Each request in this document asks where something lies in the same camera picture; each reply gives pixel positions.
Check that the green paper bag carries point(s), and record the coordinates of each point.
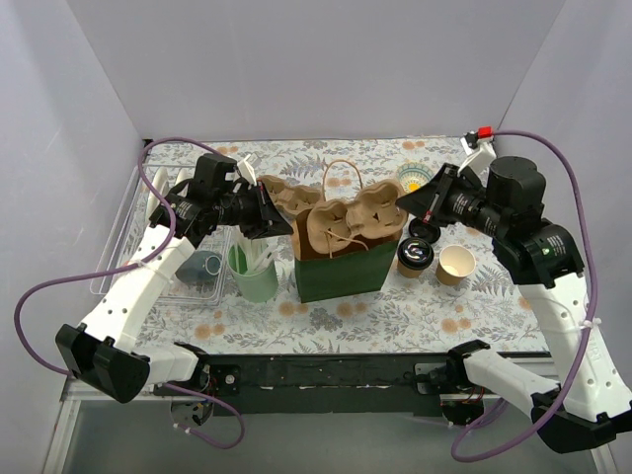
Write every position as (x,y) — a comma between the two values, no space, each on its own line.
(360,268)

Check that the white plate right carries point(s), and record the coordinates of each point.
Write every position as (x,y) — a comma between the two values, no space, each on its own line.
(180,178)

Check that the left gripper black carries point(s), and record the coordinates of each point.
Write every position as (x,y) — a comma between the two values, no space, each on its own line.
(258,208)

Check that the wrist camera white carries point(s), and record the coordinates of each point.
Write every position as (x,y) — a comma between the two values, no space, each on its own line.
(479,150)
(245,171)

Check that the white plate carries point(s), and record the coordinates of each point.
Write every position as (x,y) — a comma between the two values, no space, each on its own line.
(180,178)
(160,184)

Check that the dark grey cup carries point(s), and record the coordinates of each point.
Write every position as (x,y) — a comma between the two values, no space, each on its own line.
(201,267)

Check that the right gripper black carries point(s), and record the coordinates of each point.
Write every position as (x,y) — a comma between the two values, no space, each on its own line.
(440,196)

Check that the green utensil cup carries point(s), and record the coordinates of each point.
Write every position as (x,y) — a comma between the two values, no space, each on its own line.
(259,287)

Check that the brown paper coffee cup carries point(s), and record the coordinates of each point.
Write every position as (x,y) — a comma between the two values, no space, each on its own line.
(407,272)

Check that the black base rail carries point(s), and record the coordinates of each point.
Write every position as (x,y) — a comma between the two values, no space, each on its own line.
(335,383)

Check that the brown cardboard cup carrier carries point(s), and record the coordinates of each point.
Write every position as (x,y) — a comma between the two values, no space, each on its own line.
(291,200)

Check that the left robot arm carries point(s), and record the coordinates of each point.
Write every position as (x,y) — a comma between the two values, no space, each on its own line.
(100,349)

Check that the yellow patterned ceramic bowl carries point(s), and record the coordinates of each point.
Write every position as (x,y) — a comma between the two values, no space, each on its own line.
(413,176)

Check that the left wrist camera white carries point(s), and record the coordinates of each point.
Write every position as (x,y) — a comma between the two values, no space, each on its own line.
(245,171)

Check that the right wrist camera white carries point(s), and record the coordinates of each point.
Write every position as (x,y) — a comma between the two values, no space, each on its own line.
(479,150)

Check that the black coffee cup lid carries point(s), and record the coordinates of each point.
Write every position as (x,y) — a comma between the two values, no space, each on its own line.
(415,253)

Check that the white plate left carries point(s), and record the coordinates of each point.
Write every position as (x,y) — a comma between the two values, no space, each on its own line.
(160,184)

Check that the floral tablecloth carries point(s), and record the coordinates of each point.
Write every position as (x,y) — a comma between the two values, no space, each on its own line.
(407,315)

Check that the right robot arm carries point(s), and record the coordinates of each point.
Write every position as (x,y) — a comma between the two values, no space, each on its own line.
(591,404)

